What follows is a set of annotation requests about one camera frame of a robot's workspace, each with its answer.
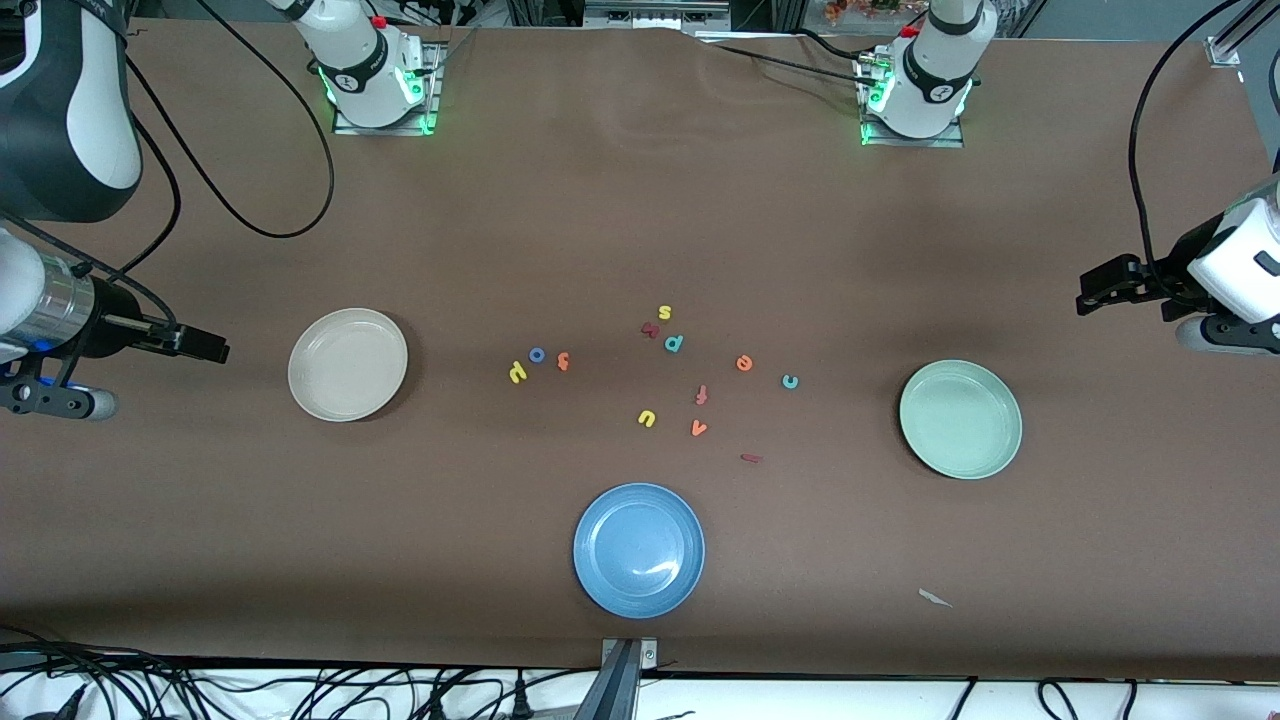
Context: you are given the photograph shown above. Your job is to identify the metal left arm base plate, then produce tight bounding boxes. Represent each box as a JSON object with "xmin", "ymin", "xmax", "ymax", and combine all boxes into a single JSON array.
[{"xmin": 857, "ymin": 50, "xmax": 966, "ymax": 149}]

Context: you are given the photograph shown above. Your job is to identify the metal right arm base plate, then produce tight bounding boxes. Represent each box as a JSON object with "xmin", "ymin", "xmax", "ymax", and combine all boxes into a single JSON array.
[{"xmin": 333, "ymin": 40, "xmax": 443, "ymax": 137}]

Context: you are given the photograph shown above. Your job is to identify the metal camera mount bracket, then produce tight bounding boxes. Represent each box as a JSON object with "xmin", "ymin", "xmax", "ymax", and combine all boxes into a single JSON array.
[{"xmin": 600, "ymin": 637, "xmax": 660, "ymax": 720}]

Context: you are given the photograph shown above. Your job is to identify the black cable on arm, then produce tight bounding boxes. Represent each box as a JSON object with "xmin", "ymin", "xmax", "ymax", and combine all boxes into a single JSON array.
[
  {"xmin": 1128, "ymin": 0, "xmax": 1231, "ymax": 296},
  {"xmin": 0, "ymin": 0, "xmax": 336, "ymax": 331}
]

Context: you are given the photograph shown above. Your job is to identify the blue plate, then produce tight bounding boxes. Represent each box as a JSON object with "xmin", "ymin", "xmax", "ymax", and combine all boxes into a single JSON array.
[{"xmin": 572, "ymin": 482, "xmax": 707, "ymax": 620}]

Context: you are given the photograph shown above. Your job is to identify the brown paper table cover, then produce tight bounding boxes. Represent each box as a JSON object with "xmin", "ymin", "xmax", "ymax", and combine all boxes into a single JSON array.
[{"xmin": 0, "ymin": 18, "xmax": 1280, "ymax": 683}]

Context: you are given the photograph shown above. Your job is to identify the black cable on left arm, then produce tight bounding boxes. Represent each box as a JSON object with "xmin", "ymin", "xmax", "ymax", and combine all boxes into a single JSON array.
[{"xmin": 1128, "ymin": 0, "xmax": 1231, "ymax": 296}]

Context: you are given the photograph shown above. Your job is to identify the black cable tangle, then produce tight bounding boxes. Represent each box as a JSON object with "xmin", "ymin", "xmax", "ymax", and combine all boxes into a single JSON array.
[{"xmin": 0, "ymin": 625, "xmax": 216, "ymax": 720}]

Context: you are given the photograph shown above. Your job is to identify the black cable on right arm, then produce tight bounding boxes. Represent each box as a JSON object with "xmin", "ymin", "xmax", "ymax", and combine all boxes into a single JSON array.
[{"xmin": 0, "ymin": 0, "xmax": 336, "ymax": 331}]

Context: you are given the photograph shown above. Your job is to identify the looped black cable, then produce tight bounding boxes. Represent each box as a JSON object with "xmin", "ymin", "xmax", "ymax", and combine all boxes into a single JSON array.
[{"xmin": 1035, "ymin": 678, "xmax": 1086, "ymax": 720}]

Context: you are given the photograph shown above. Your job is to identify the orange artificial leaves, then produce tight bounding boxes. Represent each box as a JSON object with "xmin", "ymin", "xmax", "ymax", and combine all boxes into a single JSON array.
[{"xmin": 825, "ymin": 0, "xmax": 926, "ymax": 23}]

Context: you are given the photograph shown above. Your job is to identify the grey power strip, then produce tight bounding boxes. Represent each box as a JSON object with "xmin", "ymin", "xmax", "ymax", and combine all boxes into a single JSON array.
[{"xmin": 583, "ymin": 0, "xmax": 732, "ymax": 31}]

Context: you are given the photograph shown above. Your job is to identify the aluminium frame rail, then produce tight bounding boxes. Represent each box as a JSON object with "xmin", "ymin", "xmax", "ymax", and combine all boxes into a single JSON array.
[{"xmin": 1205, "ymin": 0, "xmax": 1280, "ymax": 67}]

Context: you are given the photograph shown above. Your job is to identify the pale green plate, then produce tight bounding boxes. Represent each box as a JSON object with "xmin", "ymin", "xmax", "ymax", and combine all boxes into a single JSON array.
[{"xmin": 898, "ymin": 359, "xmax": 1024, "ymax": 481}]

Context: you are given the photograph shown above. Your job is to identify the beige brown plate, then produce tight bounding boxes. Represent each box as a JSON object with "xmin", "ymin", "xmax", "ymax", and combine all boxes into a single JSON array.
[{"xmin": 287, "ymin": 307, "xmax": 410, "ymax": 423}]

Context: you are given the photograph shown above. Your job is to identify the black cable on table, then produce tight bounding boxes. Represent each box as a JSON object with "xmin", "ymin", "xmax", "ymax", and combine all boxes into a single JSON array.
[{"xmin": 695, "ymin": 38, "xmax": 866, "ymax": 85}]

